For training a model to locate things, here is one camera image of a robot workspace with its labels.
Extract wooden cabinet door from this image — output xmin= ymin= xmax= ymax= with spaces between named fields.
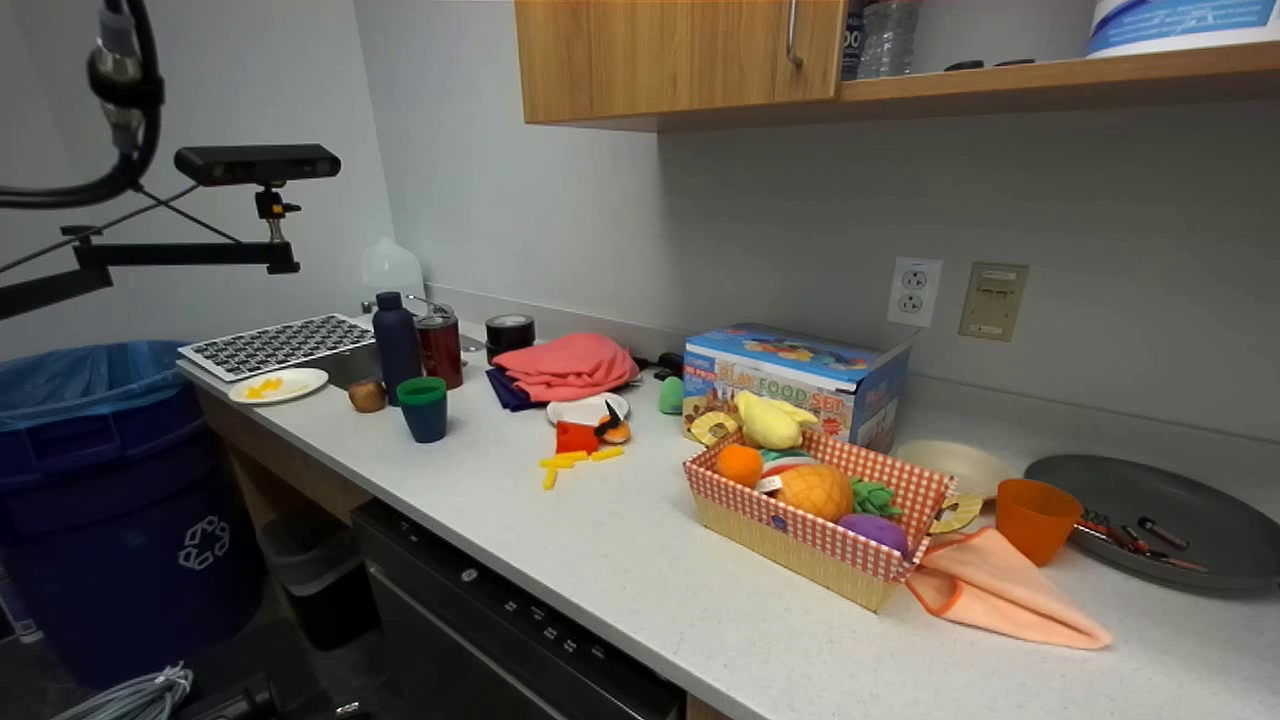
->
xmin=510 ymin=0 xmax=848 ymax=129

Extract coral pink cloth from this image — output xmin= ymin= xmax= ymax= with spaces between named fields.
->
xmin=491 ymin=333 xmax=642 ymax=406

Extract small white round plate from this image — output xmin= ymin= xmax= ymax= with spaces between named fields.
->
xmin=545 ymin=393 xmax=636 ymax=432

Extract tan sliced toy food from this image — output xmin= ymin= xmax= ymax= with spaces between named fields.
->
xmin=684 ymin=402 xmax=744 ymax=452

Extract red toy block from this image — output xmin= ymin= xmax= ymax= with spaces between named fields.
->
xmin=552 ymin=420 xmax=608 ymax=455

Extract yellow toy fries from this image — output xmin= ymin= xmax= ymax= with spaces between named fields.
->
xmin=537 ymin=444 xmax=630 ymax=492

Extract black cylinder can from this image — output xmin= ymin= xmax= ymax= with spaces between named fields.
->
xmin=484 ymin=310 xmax=539 ymax=358

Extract dark blue cloth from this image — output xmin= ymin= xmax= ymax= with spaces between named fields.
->
xmin=484 ymin=362 xmax=537 ymax=415

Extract orange toy fruit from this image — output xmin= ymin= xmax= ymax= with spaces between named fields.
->
xmin=712 ymin=439 xmax=769 ymax=489

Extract colourful toy cardboard box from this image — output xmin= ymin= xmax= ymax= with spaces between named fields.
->
xmin=679 ymin=318 xmax=911 ymax=452

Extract white red toy slice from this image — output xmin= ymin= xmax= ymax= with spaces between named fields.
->
xmin=757 ymin=455 xmax=815 ymax=499

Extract dark red jar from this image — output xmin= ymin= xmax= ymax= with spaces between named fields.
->
xmin=412 ymin=300 xmax=467 ymax=393

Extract yellow orange toy mango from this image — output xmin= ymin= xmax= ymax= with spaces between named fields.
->
xmin=775 ymin=460 xmax=857 ymax=525

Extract green cup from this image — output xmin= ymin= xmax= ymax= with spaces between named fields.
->
xmin=392 ymin=372 xmax=453 ymax=449

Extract red checkered basket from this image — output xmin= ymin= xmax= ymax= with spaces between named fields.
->
xmin=679 ymin=432 xmax=959 ymax=615

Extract dark blue bottle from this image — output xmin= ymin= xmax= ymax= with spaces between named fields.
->
xmin=367 ymin=286 xmax=425 ymax=395

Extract green toy vegetable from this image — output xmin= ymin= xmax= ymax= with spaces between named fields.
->
xmin=848 ymin=477 xmax=901 ymax=519

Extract translucent white jug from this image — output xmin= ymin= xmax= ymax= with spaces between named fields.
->
xmin=356 ymin=235 xmax=433 ymax=314

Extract small brown round toy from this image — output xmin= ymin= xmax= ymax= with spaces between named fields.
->
xmin=344 ymin=377 xmax=392 ymax=415

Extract white power outlet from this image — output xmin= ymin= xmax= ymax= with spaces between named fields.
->
xmin=882 ymin=251 xmax=946 ymax=333

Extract purple toy eggplant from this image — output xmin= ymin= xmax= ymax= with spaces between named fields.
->
xmin=838 ymin=510 xmax=911 ymax=556

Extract black dishwasher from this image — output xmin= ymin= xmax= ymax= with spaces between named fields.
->
xmin=353 ymin=494 xmax=693 ymax=720

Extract beige round plate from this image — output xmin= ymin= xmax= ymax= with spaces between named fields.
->
xmin=891 ymin=436 xmax=1022 ymax=507

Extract white oval plate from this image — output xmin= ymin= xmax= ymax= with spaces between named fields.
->
xmin=224 ymin=362 xmax=332 ymax=406

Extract pale yellow toy slice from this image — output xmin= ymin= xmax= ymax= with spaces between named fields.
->
xmin=926 ymin=492 xmax=990 ymax=540

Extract small black waste bin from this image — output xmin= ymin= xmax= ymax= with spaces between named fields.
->
xmin=255 ymin=510 xmax=382 ymax=656

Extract clear water bottle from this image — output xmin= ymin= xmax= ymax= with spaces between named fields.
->
xmin=842 ymin=0 xmax=922 ymax=78

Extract orange plastic cup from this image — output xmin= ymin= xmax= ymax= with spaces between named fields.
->
xmin=990 ymin=477 xmax=1088 ymax=567

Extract peach cloth napkin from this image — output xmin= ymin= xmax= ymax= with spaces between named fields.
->
xmin=901 ymin=519 xmax=1117 ymax=656

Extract reddish brown toy strip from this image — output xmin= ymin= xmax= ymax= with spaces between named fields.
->
xmin=1073 ymin=510 xmax=1213 ymax=581

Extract dark toy piece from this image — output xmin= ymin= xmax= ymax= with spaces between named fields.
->
xmin=1137 ymin=510 xmax=1190 ymax=550

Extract blue recycling bin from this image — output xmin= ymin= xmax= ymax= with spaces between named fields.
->
xmin=0 ymin=337 xmax=273 ymax=690

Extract dark grey round plate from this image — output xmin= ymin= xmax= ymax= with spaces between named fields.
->
xmin=1019 ymin=452 xmax=1280 ymax=605

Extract grey plastic bag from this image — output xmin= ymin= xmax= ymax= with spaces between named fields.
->
xmin=50 ymin=659 xmax=198 ymax=720

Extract white tub with blue label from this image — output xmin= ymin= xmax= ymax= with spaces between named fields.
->
xmin=1084 ymin=0 xmax=1280 ymax=60

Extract beige wall plate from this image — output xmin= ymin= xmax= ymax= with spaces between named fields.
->
xmin=956 ymin=257 xmax=1030 ymax=342

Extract wooden counter frame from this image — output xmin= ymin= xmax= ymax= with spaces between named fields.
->
xmin=194 ymin=393 xmax=373 ymax=535

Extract black bar camera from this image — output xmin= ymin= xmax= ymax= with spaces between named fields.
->
xmin=170 ymin=141 xmax=344 ymax=186

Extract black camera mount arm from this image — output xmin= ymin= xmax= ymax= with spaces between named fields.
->
xmin=0 ymin=184 xmax=303 ymax=323

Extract wooden wall cabinet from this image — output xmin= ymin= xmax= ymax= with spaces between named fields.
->
xmin=510 ymin=0 xmax=1280 ymax=130

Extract thick black cable hose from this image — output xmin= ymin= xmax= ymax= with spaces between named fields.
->
xmin=0 ymin=0 xmax=168 ymax=211

